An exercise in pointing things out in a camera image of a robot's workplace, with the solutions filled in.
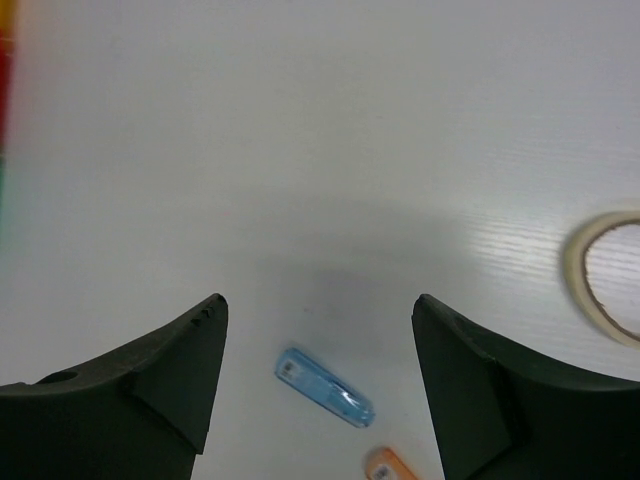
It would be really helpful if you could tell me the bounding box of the red plastic bin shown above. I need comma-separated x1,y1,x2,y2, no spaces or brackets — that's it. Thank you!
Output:
0,26,15,149

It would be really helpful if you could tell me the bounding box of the blue correction tape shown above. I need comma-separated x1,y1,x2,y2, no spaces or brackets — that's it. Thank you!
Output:
274,347,376,428

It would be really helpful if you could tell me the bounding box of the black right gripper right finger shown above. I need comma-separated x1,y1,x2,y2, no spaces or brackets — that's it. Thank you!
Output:
412,295,639,479

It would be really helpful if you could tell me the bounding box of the yellow plastic bin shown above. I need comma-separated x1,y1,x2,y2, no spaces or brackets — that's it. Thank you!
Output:
0,0,17,32

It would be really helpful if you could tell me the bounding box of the beige masking tape roll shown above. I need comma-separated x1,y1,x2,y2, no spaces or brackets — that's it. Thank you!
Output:
561,209,639,350

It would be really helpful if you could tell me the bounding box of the orange correction tape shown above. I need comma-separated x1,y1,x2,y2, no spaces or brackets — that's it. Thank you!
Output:
364,447,418,480

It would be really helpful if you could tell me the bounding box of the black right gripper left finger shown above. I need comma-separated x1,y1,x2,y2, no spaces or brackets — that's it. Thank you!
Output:
1,294,228,479

